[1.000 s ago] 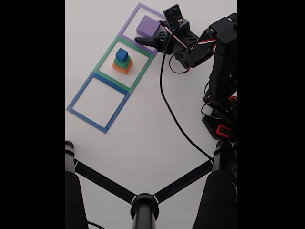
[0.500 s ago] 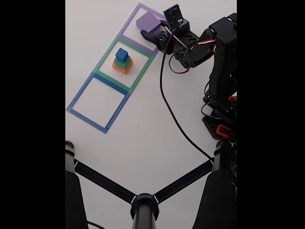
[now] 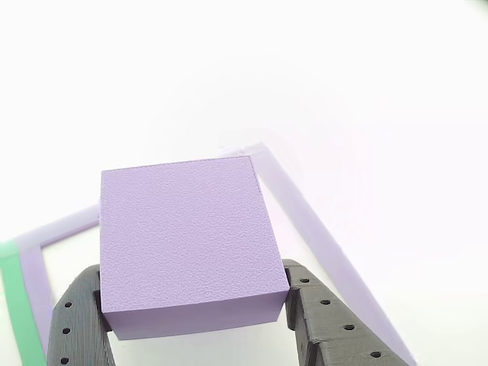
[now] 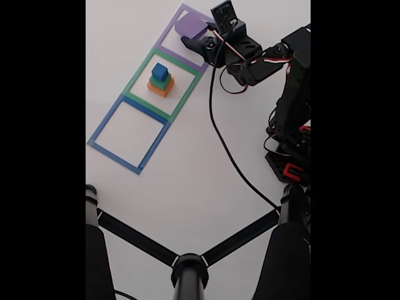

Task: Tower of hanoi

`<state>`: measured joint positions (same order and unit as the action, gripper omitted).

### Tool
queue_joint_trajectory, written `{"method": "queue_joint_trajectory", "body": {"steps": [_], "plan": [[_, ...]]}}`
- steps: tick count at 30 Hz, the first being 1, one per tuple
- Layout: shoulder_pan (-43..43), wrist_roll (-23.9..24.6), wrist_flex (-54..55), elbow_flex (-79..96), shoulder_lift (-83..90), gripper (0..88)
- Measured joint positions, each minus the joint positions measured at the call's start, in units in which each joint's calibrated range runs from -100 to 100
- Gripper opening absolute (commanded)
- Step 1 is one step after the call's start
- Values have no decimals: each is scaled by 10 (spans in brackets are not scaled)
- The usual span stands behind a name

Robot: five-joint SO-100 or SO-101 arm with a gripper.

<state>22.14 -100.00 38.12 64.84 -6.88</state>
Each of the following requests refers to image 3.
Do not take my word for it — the purple cube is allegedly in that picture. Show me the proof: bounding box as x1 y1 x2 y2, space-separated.
99 155 290 342

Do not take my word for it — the green square frame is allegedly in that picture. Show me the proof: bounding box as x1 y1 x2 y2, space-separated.
0 242 49 366

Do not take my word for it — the purple square frame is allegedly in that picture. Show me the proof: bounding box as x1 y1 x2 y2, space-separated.
13 140 420 366

